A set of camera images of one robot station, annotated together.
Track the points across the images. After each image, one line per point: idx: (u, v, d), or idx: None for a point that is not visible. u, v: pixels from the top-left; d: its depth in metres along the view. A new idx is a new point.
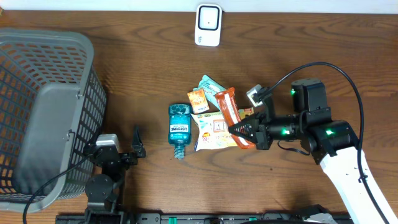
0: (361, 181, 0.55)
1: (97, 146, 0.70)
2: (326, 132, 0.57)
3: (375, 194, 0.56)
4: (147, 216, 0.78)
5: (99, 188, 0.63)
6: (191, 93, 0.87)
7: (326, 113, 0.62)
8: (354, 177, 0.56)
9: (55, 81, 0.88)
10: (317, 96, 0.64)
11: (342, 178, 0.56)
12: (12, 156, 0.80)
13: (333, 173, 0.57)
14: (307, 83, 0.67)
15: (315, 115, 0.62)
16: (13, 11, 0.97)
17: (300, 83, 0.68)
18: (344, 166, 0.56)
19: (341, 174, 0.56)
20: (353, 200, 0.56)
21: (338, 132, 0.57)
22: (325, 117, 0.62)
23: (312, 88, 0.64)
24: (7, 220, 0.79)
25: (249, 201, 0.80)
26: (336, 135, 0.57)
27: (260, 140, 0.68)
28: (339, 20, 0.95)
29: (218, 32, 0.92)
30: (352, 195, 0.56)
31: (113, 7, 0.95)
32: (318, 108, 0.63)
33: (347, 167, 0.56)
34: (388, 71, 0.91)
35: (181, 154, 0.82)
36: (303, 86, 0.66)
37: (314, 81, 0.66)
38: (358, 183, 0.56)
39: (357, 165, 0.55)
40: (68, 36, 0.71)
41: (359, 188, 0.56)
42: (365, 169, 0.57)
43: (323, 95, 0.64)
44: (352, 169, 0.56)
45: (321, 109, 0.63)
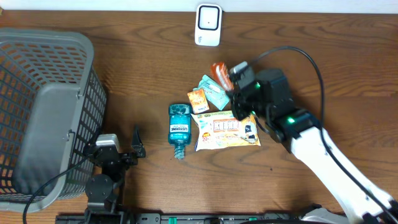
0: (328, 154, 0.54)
1: (97, 146, 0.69)
2: (288, 121, 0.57)
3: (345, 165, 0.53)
4: (147, 216, 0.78)
5: (99, 188, 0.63)
6: (191, 93, 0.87)
7: (290, 104, 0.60)
8: (320, 152, 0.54)
9: (55, 81, 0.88)
10: (280, 90, 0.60)
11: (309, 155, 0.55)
12: (12, 155, 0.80)
13: (303, 156, 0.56)
14: (268, 76, 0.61)
15: (278, 107, 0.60)
16: (13, 11, 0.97)
17: (260, 76, 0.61)
18: None
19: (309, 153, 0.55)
20: (323, 173, 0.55)
21: (300, 119, 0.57)
22: (290, 107, 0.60)
23: (276, 84, 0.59)
24: (7, 220, 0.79)
25: (249, 201, 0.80)
26: (299, 122, 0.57)
27: (235, 112, 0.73)
28: (339, 20, 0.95)
29: (218, 32, 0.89)
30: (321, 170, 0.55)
31: (113, 6, 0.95)
32: (282, 100, 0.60)
33: None
34: (388, 71, 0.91)
35: (181, 154, 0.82)
36: (264, 82, 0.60)
37: (277, 73, 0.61)
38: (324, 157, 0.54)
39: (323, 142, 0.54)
40: (68, 36, 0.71)
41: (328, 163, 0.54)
42: (331, 144, 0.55)
43: (286, 87, 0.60)
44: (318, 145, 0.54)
45: (284, 101, 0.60)
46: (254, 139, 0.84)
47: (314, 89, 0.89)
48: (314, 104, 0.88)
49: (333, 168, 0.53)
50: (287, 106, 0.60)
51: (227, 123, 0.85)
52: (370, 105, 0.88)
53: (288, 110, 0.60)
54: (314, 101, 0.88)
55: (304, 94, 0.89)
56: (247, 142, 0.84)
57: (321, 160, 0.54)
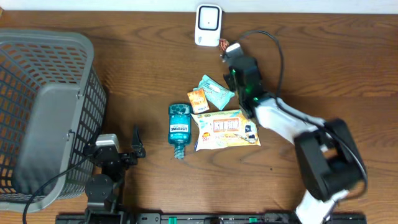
0: (278, 107, 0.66)
1: (97, 146, 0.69)
2: (254, 100, 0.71)
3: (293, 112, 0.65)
4: (147, 216, 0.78)
5: (99, 188, 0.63)
6: (191, 93, 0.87)
7: (259, 88, 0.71)
8: (272, 107, 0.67)
9: (55, 81, 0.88)
10: (251, 77, 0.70)
11: (266, 113, 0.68)
12: (12, 155, 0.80)
13: (265, 116, 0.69)
14: (244, 65, 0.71)
15: (250, 90, 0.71)
16: (13, 12, 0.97)
17: (238, 64, 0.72)
18: (266, 106, 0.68)
19: (266, 112, 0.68)
20: (281, 124, 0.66)
21: (263, 98, 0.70)
22: (259, 90, 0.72)
23: (247, 73, 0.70)
24: (7, 220, 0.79)
25: (249, 201, 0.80)
26: (262, 101, 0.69)
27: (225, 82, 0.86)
28: (339, 20, 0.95)
29: (218, 32, 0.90)
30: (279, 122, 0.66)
31: (113, 7, 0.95)
32: (253, 84, 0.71)
33: (268, 104, 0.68)
34: (388, 71, 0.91)
35: (181, 154, 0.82)
36: (240, 70, 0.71)
37: (249, 61, 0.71)
38: (276, 110, 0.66)
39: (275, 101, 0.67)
40: (68, 36, 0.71)
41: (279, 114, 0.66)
42: (281, 102, 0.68)
43: (256, 75, 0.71)
44: (271, 104, 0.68)
45: (255, 86, 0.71)
46: (254, 139, 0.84)
47: (314, 88, 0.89)
48: (314, 104, 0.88)
49: (282, 116, 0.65)
50: (257, 90, 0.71)
51: (227, 123, 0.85)
52: (370, 105, 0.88)
53: (257, 93, 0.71)
54: (314, 101, 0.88)
55: (304, 94, 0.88)
56: (247, 142, 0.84)
57: (273, 112, 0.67)
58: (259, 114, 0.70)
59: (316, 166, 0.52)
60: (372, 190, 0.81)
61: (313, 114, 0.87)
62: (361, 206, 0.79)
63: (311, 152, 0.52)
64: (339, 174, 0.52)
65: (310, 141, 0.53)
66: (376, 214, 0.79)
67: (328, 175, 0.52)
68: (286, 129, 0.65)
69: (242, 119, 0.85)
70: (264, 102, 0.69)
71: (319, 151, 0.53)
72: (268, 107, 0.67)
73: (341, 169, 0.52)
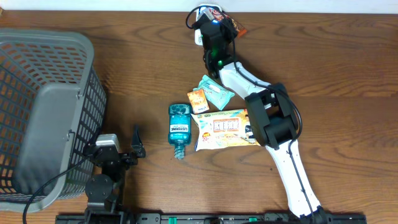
0: (237, 71, 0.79)
1: (97, 147, 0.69)
2: (219, 63, 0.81)
3: (248, 74, 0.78)
4: (147, 216, 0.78)
5: (99, 188, 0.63)
6: (191, 93, 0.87)
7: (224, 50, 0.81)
8: (232, 71, 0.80)
9: (55, 81, 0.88)
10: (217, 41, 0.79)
11: (227, 76, 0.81)
12: (12, 155, 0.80)
13: (225, 78, 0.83)
14: (210, 30, 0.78)
15: (216, 53, 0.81)
16: (13, 11, 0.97)
17: (205, 28, 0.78)
18: (227, 70, 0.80)
19: (226, 75, 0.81)
20: (237, 84, 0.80)
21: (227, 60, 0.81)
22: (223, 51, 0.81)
23: (214, 38, 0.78)
24: (7, 220, 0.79)
25: (249, 201, 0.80)
26: (226, 64, 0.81)
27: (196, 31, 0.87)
28: (339, 20, 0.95)
29: None
30: (236, 83, 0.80)
31: (113, 6, 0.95)
32: (219, 48, 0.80)
33: (228, 68, 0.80)
34: (387, 71, 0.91)
35: (181, 154, 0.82)
36: (206, 33, 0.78)
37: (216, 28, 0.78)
38: (235, 73, 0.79)
39: (234, 65, 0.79)
40: (68, 36, 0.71)
41: (237, 76, 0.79)
42: (239, 65, 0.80)
43: (220, 42, 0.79)
44: (230, 67, 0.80)
45: (221, 51, 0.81)
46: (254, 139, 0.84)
47: (314, 88, 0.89)
48: (314, 104, 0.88)
49: (239, 79, 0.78)
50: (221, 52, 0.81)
51: (227, 123, 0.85)
52: (370, 105, 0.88)
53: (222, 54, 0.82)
54: (314, 101, 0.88)
55: (304, 94, 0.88)
56: (247, 142, 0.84)
57: (232, 76, 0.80)
58: (224, 76, 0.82)
59: (260, 117, 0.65)
60: (372, 190, 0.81)
61: (313, 114, 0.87)
62: (361, 206, 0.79)
63: (257, 109, 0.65)
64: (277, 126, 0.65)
65: (256, 100, 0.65)
66: (376, 214, 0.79)
67: (268, 126, 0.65)
68: (243, 89, 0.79)
69: (242, 119, 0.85)
70: (227, 66, 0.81)
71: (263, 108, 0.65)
72: (229, 71, 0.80)
73: (278, 122, 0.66)
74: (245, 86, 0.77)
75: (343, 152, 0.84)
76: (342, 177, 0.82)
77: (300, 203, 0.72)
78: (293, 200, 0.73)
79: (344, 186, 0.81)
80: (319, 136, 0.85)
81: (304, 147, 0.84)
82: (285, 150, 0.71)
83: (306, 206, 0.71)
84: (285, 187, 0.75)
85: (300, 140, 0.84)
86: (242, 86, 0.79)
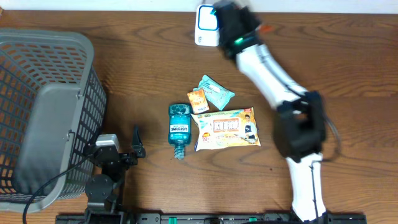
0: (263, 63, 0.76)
1: (97, 147, 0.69)
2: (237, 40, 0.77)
3: (277, 73, 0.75)
4: (147, 216, 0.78)
5: (99, 188, 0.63)
6: (191, 93, 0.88)
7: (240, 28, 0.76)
8: (259, 63, 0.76)
9: (55, 81, 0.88)
10: (231, 17, 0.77)
11: (254, 66, 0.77)
12: (12, 156, 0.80)
13: (249, 67, 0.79)
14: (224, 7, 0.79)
15: (232, 28, 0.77)
16: (13, 11, 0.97)
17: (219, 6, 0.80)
18: (252, 63, 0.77)
19: (253, 66, 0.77)
20: (264, 81, 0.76)
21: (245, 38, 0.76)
22: (240, 30, 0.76)
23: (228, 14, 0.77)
24: (7, 220, 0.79)
25: (249, 201, 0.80)
26: (245, 42, 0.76)
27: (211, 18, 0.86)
28: (339, 20, 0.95)
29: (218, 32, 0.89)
30: (263, 78, 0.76)
31: (113, 6, 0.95)
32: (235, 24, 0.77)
33: (254, 61, 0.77)
34: (388, 71, 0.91)
35: (181, 154, 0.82)
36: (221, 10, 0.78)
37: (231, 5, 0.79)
38: (262, 66, 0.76)
39: (261, 58, 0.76)
40: (68, 36, 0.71)
41: (265, 71, 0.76)
42: (267, 58, 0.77)
43: (236, 17, 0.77)
44: (258, 60, 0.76)
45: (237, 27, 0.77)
46: (254, 139, 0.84)
47: (314, 89, 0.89)
48: None
49: (266, 74, 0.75)
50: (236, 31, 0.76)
51: (227, 123, 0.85)
52: (370, 105, 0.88)
53: (239, 32, 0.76)
54: None
55: None
56: (247, 142, 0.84)
57: (260, 68, 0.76)
58: (247, 63, 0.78)
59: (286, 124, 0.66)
60: (372, 190, 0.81)
61: None
62: (361, 206, 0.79)
63: (285, 118, 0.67)
64: (305, 137, 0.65)
65: (285, 111, 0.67)
66: (376, 214, 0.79)
67: (296, 136, 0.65)
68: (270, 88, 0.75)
69: (242, 119, 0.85)
70: (249, 48, 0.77)
71: (291, 117, 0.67)
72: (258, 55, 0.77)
73: (307, 133, 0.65)
74: (273, 83, 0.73)
75: (343, 152, 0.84)
76: (342, 177, 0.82)
77: (306, 208, 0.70)
78: (302, 204, 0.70)
79: (344, 186, 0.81)
80: None
81: None
82: (307, 165, 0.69)
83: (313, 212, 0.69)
84: (296, 191, 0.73)
85: None
86: (269, 83, 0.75)
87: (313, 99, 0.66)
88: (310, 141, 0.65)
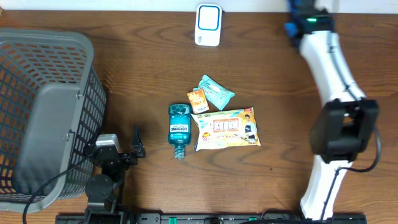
0: (329, 51, 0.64)
1: (97, 146, 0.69)
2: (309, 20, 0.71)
3: (342, 67, 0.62)
4: (147, 216, 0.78)
5: (99, 189, 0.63)
6: (191, 93, 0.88)
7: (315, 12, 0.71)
8: (323, 50, 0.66)
9: (55, 81, 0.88)
10: None
11: (320, 48, 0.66)
12: (12, 155, 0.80)
13: (311, 53, 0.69)
14: None
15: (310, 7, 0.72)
16: (13, 11, 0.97)
17: None
18: (320, 45, 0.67)
19: (318, 49, 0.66)
20: (318, 70, 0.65)
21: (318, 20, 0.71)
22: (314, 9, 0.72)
23: None
24: (7, 220, 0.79)
25: (249, 201, 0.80)
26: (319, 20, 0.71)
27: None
28: (339, 20, 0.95)
29: (218, 32, 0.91)
30: (320, 65, 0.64)
31: (113, 6, 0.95)
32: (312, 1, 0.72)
33: (322, 45, 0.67)
34: (388, 71, 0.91)
35: (181, 154, 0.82)
36: None
37: None
38: (327, 53, 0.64)
39: (332, 46, 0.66)
40: (68, 36, 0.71)
41: (326, 56, 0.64)
42: (337, 48, 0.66)
43: None
44: (326, 46, 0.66)
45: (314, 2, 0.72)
46: (254, 139, 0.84)
47: (314, 88, 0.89)
48: (314, 104, 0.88)
49: (326, 60, 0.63)
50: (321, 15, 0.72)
51: (227, 123, 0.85)
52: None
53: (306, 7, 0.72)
54: (314, 101, 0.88)
55: (304, 94, 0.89)
56: (247, 142, 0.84)
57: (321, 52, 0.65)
58: (310, 43, 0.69)
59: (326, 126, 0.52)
60: (372, 190, 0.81)
61: (313, 115, 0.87)
62: (361, 206, 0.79)
63: (333, 122, 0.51)
64: (342, 142, 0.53)
65: (337, 111, 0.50)
66: (376, 214, 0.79)
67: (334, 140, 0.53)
68: (324, 78, 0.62)
69: (242, 119, 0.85)
70: (317, 32, 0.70)
71: (338, 122, 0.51)
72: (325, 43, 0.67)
73: (347, 139, 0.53)
74: (331, 73, 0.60)
75: None
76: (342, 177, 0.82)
77: (314, 208, 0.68)
78: (311, 203, 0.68)
79: (344, 186, 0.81)
80: None
81: (304, 148, 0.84)
82: (333, 168, 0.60)
83: (318, 212, 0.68)
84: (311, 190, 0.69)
85: (300, 140, 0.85)
86: (324, 72, 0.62)
87: (370, 107, 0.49)
88: (342, 150, 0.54)
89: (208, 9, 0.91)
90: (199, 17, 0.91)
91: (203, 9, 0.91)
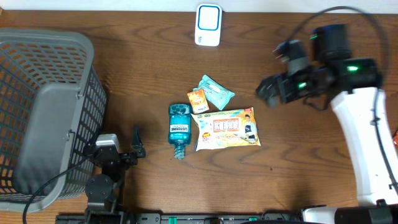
0: (373, 123, 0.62)
1: (97, 147, 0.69)
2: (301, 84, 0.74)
3: None
4: (147, 216, 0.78)
5: (99, 188, 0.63)
6: (191, 93, 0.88)
7: (333, 63, 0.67)
8: None
9: (55, 81, 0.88)
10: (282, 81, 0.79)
11: None
12: (12, 155, 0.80)
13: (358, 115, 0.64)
14: (285, 92, 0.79)
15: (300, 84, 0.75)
16: (13, 11, 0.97)
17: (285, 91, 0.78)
18: (359, 107, 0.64)
19: (357, 109, 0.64)
20: None
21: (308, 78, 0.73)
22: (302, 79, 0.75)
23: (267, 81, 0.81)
24: (7, 220, 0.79)
25: (249, 201, 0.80)
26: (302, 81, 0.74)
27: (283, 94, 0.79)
28: (339, 20, 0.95)
29: (218, 32, 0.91)
30: None
31: (113, 6, 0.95)
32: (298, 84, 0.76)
33: (365, 110, 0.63)
34: (388, 71, 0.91)
35: (181, 154, 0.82)
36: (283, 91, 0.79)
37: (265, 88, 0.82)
38: (369, 125, 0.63)
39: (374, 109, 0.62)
40: (68, 36, 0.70)
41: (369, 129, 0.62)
42: (380, 113, 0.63)
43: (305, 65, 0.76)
44: (367, 111, 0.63)
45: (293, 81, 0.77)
46: (254, 139, 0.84)
47: None
48: (314, 104, 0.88)
49: (367, 134, 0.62)
50: (344, 53, 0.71)
51: (227, 123, 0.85)
52: (291, 94, 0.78)
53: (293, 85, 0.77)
54: (314, 101, 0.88)
55: None
56: (247, 142, 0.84)
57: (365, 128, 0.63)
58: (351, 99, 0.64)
59: None
60: None
61: (313, 115, 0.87)
62: None
63: None
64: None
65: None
66: None
67: None
68: None
69: (242, 119, 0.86)
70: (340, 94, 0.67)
71: None
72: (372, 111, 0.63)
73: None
74: None
75: (343, 152, 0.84)
76: (342, 177, 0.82)
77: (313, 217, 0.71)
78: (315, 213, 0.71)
79: (344, 186, 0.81)
80: (318, 136, 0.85)
81: (304, 148, 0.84)
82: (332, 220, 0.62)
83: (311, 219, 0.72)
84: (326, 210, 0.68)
85: (300, 141, 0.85)
86: None
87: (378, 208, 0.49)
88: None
89: (208, 9, 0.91)
90: (199, 17, 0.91)
91: (203, 9, 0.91)
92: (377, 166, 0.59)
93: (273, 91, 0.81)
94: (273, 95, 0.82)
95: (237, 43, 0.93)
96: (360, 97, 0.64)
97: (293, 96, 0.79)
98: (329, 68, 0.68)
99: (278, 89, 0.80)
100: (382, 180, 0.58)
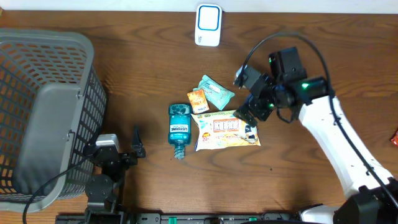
0: (336, 124, 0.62)
1: (97, 147, 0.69)
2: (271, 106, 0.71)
3: None
4: (147, 216, 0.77)
5: (99, 189, 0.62)
6: (191, 93, 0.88)
7: (291, 77, 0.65)
8: None
9: (55, 81, 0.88)
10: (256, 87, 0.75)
11: None
12: (12, 156, 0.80)
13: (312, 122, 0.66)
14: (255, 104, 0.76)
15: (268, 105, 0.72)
16: (13, 12, 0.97)
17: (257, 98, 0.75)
18: (319, 112, 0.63)
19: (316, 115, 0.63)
20: None
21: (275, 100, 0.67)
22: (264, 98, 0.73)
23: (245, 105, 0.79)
24: (7, 220, 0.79)
25: (249, 201, 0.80)
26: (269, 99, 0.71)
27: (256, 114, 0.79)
28: (339, 20, 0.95)
29: (218, 32, 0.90)
30: None
31: (113, 7, 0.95)
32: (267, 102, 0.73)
33: (323, 114, 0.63)
34: (387, 71, 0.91)
35: (181, 154, 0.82)
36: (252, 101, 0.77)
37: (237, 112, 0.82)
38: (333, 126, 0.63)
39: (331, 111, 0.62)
40: (68, 36, 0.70)
41: (334, 130, 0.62)
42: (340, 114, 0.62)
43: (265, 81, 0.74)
44: (328, 115, 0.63)
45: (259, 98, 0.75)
46: (254, 139, 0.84)
47: None
48: None
49: (337, 135, 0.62)
50: (300, 74, 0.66)
51: (227, 123, 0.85)
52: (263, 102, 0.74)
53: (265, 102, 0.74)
54: None
55: None
56: (247, 142, 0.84)
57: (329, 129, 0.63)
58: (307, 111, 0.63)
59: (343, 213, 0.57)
60: None
61: None
62: None
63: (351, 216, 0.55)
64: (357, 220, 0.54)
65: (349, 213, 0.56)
66: None
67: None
68: None
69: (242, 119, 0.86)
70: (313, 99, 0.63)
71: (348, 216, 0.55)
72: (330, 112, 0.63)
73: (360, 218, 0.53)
74: None
75: None
76: None
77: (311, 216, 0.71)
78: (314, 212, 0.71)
79: None
80: None
81: (304, 148, 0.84)
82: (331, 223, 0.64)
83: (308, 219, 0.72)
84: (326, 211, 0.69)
85: (300, 141, 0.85)
86: None
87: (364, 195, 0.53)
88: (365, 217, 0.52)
89: (208, 9, 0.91)
90: (199, 17, 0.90)
91: (203, 9, 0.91)
92: (351, 157, 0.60)
93: (251, 109, 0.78)
94: (244, 116, 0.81)
95: (237, 43, 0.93)
96: (319, 104, 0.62)
97: (263, 110, 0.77)
98: (285, 89, 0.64)
99: (253, 111, 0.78)
100: (359, 170, 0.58)
